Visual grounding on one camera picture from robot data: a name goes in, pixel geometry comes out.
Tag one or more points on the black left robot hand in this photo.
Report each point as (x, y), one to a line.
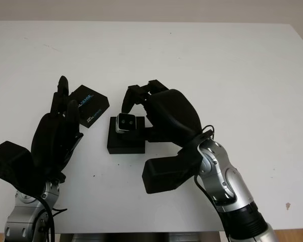
(53, 141)

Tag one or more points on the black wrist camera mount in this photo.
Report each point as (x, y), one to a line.
(166, 174)
(10, 161)

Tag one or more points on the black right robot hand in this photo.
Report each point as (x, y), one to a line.
(174, 116)

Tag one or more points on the black RealSense box lid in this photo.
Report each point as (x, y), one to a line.
(93, 106)

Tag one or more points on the small silver depth camera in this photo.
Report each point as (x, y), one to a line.
(126, 123)

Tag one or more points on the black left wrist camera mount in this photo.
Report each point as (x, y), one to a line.
(10, 161)

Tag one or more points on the black box base with insert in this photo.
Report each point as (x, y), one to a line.
(126, 145)

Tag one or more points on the grey robot torso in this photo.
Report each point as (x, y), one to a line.
(141, 238)

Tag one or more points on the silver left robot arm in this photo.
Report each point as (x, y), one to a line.
(27, 216)

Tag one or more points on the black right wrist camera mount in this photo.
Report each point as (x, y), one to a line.
(166, 174)

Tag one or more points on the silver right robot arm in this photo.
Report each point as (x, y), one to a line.
(227, 181)

